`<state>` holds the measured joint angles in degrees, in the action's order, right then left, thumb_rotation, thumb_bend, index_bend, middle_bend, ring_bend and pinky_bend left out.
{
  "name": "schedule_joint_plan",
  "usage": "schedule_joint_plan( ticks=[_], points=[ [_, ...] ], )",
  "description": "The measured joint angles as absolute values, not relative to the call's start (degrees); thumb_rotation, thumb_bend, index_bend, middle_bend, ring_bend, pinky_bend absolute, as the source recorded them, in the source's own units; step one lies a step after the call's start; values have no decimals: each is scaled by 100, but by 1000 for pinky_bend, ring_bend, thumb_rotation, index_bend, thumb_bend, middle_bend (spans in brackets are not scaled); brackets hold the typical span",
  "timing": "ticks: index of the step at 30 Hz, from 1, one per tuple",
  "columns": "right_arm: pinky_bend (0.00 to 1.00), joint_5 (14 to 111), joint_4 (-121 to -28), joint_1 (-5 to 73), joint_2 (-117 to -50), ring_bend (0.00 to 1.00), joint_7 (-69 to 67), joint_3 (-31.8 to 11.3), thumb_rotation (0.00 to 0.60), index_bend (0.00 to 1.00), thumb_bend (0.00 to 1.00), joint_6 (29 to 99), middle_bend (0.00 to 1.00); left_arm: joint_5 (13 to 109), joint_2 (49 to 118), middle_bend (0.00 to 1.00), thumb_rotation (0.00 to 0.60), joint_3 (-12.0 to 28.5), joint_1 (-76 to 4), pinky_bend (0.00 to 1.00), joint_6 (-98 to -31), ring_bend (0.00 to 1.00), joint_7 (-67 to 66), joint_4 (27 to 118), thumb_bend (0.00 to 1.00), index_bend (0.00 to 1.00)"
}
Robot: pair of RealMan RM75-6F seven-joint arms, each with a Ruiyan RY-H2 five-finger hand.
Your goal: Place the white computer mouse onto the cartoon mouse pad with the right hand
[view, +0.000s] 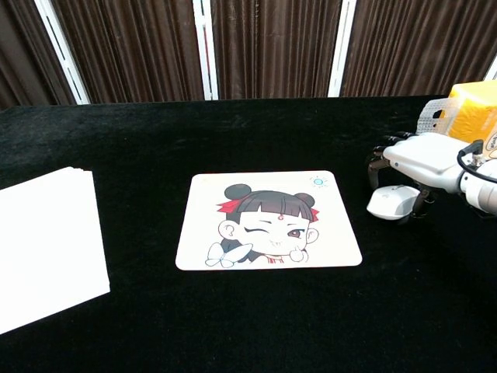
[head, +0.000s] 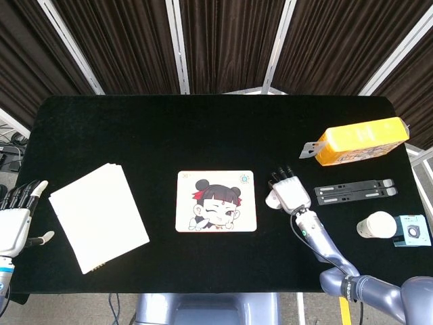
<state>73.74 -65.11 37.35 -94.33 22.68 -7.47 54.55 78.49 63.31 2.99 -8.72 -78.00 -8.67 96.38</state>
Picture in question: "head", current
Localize cartoon girl mouse pad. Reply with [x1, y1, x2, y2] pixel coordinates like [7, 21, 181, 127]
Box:
[175, 170, 258, 234]

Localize white computer mouse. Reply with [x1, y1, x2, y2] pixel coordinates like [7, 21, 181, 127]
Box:
[265, 190, 281, 210]

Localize white paper cup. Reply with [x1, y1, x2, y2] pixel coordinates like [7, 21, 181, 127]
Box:
[356, 211, 398, 240]

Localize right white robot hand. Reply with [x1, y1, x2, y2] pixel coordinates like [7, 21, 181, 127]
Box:
[267, 165, 312, 215]

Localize black folding laptop stand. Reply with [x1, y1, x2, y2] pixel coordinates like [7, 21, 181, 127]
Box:
[313, 178, 399, 207]

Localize white screen frame post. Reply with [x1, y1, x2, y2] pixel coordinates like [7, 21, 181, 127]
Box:
[262, 0, 298, 95]
[0, 107, 31, 139]
[37, 0, 105, 95]
[358, 5, 433, 96]
[164, 0, 191, 95]

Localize dark brown curtain panel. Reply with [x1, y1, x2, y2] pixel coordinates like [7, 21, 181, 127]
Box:
[0, 0, 95, 129]
[50, 0, 181, 95]
[371, 28, 433, 150]
[272, 0, 433, 96]
[179, 0, 288, 95]

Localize white metal floor frame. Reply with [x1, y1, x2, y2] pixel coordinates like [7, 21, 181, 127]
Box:
[404, 142, 433, 179]

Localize blue floor cable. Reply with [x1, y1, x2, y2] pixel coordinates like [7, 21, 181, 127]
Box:
[107, 292, 122, 325]

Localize teal small product box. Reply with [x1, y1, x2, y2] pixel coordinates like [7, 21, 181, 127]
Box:
[392, 213, 433, 248]

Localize white paper notebook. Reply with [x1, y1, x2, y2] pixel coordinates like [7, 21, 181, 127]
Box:
[48, 162, 151, 276]

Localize black velvet tablecloth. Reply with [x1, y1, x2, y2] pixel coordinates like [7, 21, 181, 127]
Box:
[8, 94, 428, 305]

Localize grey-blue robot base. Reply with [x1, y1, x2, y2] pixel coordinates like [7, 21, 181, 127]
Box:
[133, 292, 281, 325]

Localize yellow snack package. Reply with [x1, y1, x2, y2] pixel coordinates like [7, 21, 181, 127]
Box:
[298, 116, 411, 168]

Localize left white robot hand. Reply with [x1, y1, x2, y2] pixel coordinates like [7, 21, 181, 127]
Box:
[0, 179, 55, 259]

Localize tangled floor cables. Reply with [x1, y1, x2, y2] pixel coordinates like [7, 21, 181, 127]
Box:
[0, 123, 28, 179]

